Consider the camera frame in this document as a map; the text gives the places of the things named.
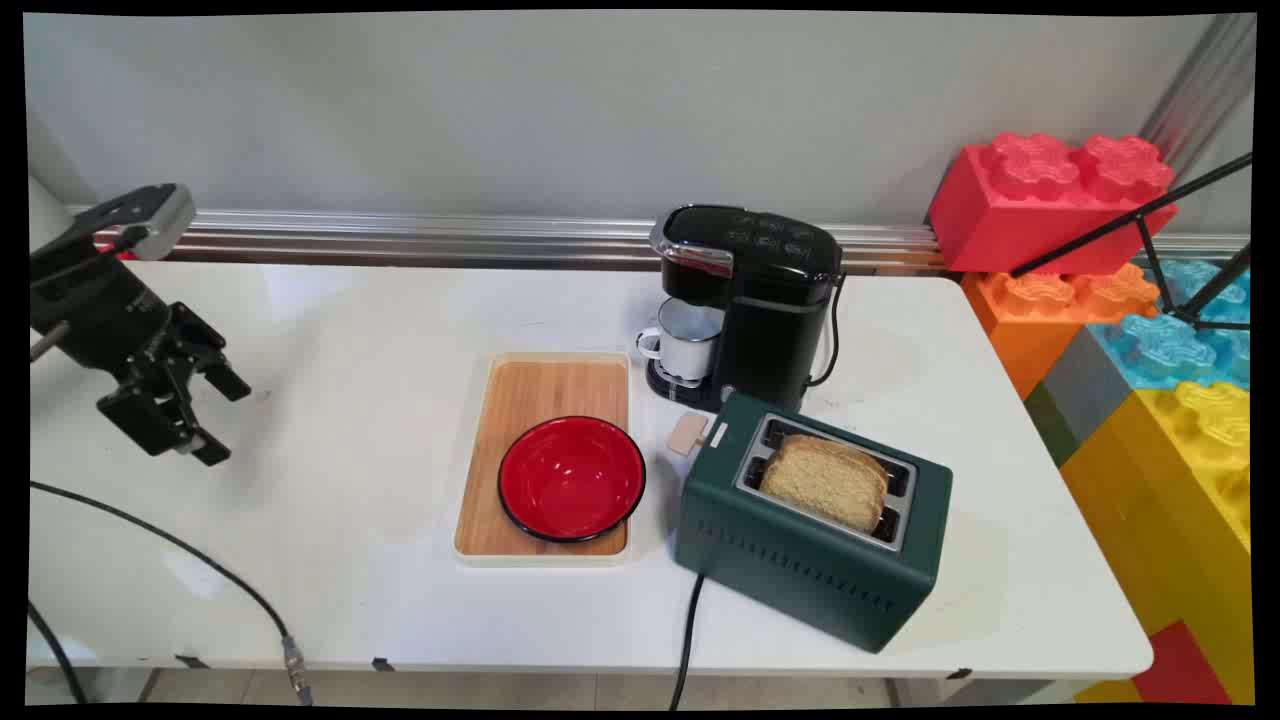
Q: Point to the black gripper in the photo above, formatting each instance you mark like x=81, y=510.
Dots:
x=105, y=310

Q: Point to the red brick behind table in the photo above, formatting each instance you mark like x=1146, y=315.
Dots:
x=118, y=252

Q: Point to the wooden tray with white rim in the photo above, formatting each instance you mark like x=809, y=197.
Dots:
x=540, y=390

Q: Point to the red bowl with black rim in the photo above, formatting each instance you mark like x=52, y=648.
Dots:
x=570, y=480

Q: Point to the beige toaster lever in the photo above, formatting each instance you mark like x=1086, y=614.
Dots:
x=687, y=435

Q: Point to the white enamel mug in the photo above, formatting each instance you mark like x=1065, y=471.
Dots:
x=690, y=345

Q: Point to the black coffee machine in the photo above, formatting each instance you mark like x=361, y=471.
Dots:
x=770, y=310

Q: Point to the green toaster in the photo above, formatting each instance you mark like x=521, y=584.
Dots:
x=800, y=560

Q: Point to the toast bread slice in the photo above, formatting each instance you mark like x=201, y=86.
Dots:
x=850, y=450
x=825, y=490

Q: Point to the big orange toy brick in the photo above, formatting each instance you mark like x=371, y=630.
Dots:
x=1030, y=320

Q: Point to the big green toy brick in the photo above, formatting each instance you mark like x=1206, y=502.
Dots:
x=1050, y=425

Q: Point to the big red toy brick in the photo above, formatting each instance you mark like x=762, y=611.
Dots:
x=1040, y=215

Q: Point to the big light blue toy brick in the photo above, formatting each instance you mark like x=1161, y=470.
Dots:
x=1165, y=345

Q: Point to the black tripod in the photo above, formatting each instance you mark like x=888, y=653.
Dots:
x=1150, y=210

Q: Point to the big yellow toy brick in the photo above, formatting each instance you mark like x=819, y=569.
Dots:
x=1180, y=510

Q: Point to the small red toy brick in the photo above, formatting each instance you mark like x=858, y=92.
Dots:
x=1180, y=665

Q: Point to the aluminium upright profile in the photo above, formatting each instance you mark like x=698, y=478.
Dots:
x=1205, y=80

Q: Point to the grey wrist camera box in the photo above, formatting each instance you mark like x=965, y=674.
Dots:
x=150, y=215

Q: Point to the aluminium wall rail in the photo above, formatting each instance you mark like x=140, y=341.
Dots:
x=450, y=238

